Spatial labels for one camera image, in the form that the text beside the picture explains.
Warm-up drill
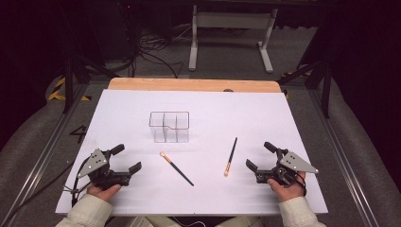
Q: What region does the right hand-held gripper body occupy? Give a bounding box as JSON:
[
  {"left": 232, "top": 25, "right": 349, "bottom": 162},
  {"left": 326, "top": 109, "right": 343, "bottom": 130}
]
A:
[{"left": 254, "top": 147, "right": 320, "bottom": 187}]

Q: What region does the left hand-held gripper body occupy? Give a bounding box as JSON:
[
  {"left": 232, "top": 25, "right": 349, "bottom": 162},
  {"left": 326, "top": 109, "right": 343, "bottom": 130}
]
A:
[{"left": 77, "top": 148, "right": 132, "bottom": 191}]

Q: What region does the black makeup brush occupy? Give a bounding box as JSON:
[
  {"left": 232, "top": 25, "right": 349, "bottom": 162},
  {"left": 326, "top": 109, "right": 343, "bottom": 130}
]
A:
[
  {"left": 223, "top": 136, "right": 238, "bottom": 178},
  {"left": 159, "top": 150, "right": 195, "bottom": 187}
]

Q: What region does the clear plastic organizer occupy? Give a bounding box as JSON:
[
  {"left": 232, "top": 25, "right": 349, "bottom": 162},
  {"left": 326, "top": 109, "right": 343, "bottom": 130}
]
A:
[{"left": 148, "top": 111, "right": 191, "bottom": 144}]

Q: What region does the person's right hand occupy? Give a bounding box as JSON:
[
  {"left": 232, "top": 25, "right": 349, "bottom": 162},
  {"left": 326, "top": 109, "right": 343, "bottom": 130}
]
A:
[{"left": 267, "top": 171, "right": 307, "bottom": 203}]

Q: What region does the person's left hand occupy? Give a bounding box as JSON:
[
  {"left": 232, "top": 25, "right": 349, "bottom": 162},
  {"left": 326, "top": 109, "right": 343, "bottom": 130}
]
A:
[{"left": 86, "top": 183, "right": 123, "bottom": 203}]

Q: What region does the yellow black floor tape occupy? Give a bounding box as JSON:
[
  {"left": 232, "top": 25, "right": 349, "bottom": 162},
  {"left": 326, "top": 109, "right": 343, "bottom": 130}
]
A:
[
  {"left": 46, "top": 77, "right": 93, "bottom": 102},
  {"left": 281, "top": 69, "right": 314, "bottom": 99}
]

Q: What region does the white table sheet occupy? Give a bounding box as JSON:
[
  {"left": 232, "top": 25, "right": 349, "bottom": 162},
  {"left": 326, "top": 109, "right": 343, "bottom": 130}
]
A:
[{"left": 55, "top": 89, "right": 329, "bottom": 218}]

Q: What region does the white metal stand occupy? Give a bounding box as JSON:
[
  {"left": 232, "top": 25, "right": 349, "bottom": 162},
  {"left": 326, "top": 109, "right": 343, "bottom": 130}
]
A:
[{"left": 187, "top": 4, "right": 279, "bottom": 74}]

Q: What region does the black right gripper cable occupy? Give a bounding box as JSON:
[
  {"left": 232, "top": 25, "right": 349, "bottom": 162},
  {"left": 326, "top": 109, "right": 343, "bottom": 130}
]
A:
[{"left": 293, "top": 171, "right": 308, "bottom": 197}]

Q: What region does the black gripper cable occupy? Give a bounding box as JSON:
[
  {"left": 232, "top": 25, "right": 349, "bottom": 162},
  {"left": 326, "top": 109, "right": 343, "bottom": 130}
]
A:
[
  {"left": 293, "top": 171, "right": 308, "bottom": 197},
  {"left": 62, "top": 156, "right": 93, "bottom": 208}
]

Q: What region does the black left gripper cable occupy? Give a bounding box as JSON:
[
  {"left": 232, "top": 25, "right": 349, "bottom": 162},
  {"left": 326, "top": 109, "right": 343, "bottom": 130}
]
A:
[{"left": 62, "top": 156, "right": 93, "bottom": 208}]

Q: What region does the aluminium floor rail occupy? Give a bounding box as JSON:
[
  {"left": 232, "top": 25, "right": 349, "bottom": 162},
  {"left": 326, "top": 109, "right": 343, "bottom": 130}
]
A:
[
  {"left": 0, "top": 82, "right": 92, "bottom": 227},
  {"left": 305, "top": 88, "right": 381, "bottom": 227}
]

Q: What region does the black floor cable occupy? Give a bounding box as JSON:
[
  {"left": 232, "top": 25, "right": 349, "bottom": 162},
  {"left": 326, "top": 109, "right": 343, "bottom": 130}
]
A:
[{"left": 0, "top": 160, "right": 77, "bottom": 227}]

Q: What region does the thin white cable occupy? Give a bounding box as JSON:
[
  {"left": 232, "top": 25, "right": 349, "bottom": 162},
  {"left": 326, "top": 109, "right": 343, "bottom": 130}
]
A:
[{"left": 170, "top": 216, "right": 206, "bottom": 227}]

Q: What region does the tangle of floor cables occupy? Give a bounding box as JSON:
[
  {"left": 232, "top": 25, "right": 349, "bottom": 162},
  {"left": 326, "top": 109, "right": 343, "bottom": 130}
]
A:
[{"left": 124, "top": 23, "right": 194, "bottom": 79}]

